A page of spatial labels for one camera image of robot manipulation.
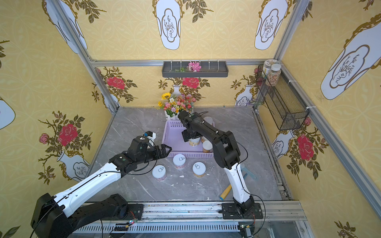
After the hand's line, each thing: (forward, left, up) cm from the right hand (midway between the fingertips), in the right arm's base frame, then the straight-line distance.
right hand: (197, 133), depth 98 cm
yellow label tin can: (-6, +2, -1) cm, 6 cm away
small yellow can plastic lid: (-10, -6, +1) cm, 12 cm away
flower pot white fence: (+14, +18, +11) cm, 25 cm away
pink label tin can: (-20, +10, 0) cm, 22 cm away
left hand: (-17, +19, +10) cm, 27 cm away
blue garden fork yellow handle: (-35, -16, -3) cm, 38 cm away
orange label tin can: (-24, -1, 0) cm, 24 cm away
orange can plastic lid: (-5, -4, +1) cm, 6 cm away
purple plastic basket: (0, +18, -3) cm, 18 cm away
